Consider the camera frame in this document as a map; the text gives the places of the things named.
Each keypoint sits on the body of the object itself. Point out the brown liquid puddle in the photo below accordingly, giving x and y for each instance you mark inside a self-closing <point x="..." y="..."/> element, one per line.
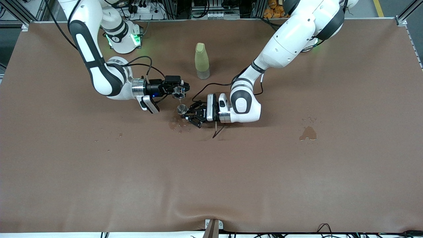
<point x="308" y="134"/>
<point x="173" y="125"/>

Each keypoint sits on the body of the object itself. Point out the white power strip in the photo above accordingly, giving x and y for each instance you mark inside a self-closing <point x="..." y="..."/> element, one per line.
<point x="148" y="10"/>

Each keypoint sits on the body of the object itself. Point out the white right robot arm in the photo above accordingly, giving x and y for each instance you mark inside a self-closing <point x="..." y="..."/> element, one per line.
<point x="99" y="76"/>

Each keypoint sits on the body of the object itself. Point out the black control box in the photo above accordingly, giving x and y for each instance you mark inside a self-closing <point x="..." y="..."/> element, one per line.
<point x="214" y="6"/>

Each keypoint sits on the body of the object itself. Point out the brown table mat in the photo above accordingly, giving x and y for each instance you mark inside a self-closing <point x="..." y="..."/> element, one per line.
<point x="211" y="172"/>

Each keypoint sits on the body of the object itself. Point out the clear glass measuring beaker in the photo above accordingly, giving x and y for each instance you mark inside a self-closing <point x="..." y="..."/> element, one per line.
<point x="178" y="92"/>

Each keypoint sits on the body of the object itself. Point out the steel double jigger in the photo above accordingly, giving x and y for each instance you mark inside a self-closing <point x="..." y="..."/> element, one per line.
<point x="182" y="109"/>

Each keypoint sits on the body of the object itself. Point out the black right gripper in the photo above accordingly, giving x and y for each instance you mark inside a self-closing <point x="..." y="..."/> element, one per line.
<point x="153" y="89"/>

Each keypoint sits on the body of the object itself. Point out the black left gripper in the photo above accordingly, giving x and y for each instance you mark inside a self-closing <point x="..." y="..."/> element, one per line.
<point x="202" y="114"/>

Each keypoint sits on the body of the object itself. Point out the aluminium frame profile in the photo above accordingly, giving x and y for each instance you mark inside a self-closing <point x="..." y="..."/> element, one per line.
<point x="401" y="21"/>
<point x="25" y="26"/>

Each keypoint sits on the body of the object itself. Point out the green-capped glass shaker bottle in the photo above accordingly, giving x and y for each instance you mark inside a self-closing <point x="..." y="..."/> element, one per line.
<point x="202" y="59"/>

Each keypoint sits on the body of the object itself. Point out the pile of orange bread toys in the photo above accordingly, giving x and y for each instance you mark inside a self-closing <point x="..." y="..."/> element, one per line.
<point x="272" y="11"/>

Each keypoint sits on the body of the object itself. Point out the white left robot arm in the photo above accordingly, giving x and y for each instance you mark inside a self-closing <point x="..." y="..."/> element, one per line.
<point x="290" y="36"/>

